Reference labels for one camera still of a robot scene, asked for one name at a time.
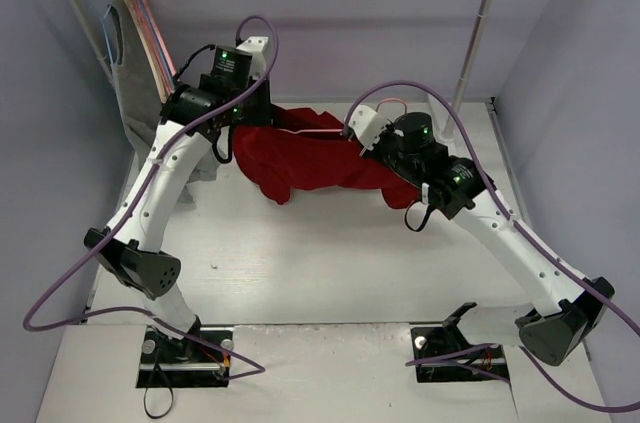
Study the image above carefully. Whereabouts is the pink wire hanger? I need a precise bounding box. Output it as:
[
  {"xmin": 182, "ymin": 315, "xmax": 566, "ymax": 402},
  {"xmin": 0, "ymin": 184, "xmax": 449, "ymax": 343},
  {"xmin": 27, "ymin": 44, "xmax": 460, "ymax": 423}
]
[
  {"xmin": 140, "ymin": 0, "xmax": 175, "ymax": 91},
  {"xmin": 274, "ymin": 97, "xmax": 408, "ymax": 139}
]

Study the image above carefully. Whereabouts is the red t-shirt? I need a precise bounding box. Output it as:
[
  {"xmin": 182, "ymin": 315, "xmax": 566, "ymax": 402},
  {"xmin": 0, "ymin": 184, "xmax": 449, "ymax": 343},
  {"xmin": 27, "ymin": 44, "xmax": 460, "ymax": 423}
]
[{"xmin": 232, "ymin": 106, "xmax": 419, "ymax": 210}]

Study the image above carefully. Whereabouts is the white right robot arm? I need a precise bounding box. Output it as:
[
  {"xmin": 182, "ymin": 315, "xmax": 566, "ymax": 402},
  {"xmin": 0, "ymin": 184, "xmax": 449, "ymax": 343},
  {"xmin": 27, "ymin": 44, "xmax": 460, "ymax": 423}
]
[{"xmin": 348, "ymin": 105, "xmax": 614, "ymax": 366}]

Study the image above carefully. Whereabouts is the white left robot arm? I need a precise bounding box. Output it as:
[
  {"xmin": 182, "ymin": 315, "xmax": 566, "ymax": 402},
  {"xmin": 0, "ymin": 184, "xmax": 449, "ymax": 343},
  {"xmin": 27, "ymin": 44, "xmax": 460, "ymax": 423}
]
[{"xmin": 84, "ymin": 36, "xmax": 275, "ymax": 363}]

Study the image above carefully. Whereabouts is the beige plastic hanger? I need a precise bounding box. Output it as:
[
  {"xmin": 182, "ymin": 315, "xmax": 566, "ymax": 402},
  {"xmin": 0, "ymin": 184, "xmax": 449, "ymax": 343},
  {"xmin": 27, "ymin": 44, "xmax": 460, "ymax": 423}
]
[{"xmin": 108, "ymin": 0, "xmax": 174, "ymax": 104}]

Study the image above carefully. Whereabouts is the grey hanging garment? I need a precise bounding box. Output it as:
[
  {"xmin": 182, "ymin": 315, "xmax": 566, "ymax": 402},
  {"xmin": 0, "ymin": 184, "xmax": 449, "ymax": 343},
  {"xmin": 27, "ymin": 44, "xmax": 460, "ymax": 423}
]
[{"xmin": 102, "ymin": 2, "xmax": 221, "ymax": 204}]

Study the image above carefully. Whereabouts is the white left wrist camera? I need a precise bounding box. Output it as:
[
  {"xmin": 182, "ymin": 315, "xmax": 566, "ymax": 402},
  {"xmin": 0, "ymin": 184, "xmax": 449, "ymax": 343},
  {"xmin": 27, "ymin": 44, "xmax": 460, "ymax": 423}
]
[{"xmin": 236, "ymin": 36, "xmax": 270, "ymax": 80}]

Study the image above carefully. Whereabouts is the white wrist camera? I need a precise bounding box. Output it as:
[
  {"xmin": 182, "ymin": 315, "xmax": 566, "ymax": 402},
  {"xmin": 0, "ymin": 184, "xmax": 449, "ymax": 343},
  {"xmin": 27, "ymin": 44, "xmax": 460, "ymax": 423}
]
[
  {"xmin": 236, "ymin": 36, "xmax": 270, "ymax": 80},
  {"xmin": 343, "ymin": 104, "xmax": 391, "ymax": 152}
]

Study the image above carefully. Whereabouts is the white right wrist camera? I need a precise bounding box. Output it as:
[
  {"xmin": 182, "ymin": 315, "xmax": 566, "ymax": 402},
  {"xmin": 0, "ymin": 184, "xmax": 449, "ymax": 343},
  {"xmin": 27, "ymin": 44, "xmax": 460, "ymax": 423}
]
[{"xmin": 343, "ymin": 104, "xmax": 391, "ymax": 152}]

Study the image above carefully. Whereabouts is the pink wire hanger on rack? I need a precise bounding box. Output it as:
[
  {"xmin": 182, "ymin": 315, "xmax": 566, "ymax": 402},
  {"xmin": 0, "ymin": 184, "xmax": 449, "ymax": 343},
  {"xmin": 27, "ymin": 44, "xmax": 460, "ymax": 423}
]
[{"xmin": 140, "ymin": 0, "xmax": 175, "ymax": 91}]

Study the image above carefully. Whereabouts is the blue wire hanger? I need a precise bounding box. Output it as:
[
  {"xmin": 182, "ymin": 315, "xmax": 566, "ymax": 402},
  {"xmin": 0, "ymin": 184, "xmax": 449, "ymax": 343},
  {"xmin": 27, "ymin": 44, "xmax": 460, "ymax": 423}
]
[{"xmin": 83, "ymin": 0, "xmax": 121, "ymax": 70}]

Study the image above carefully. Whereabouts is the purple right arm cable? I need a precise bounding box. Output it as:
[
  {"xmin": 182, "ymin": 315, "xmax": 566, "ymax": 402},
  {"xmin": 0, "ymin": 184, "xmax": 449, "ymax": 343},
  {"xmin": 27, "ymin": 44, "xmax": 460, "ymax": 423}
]
[{"xmin": 344, "ymin": 81, "xmax": 640, "ymax": 413}]

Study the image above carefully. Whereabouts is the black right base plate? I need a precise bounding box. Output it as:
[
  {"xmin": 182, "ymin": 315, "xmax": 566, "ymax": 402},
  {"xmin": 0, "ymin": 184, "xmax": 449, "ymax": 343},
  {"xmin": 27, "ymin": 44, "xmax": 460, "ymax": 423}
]
[{"xmin": 410, "ymin": 326, "xmax": 510, "ymax": 384}]

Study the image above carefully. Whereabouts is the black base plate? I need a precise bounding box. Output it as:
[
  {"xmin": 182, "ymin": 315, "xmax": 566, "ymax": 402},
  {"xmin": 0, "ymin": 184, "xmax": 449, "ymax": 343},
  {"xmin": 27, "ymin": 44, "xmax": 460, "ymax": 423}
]
[
  {"xmin": 136, "ymin": 326, "xmax": 231, "ymax": 389},
  {"xmin": 410, "ymin": 326, "xmax": 510, "ymax": 384}
]

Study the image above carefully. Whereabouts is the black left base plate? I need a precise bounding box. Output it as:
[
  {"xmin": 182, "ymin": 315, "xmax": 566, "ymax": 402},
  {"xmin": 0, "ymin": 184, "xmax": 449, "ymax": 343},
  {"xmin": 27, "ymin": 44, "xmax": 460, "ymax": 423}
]
[{"xmin": 136, "ymin": 326, "xmax": 231, "ymax": 389}]

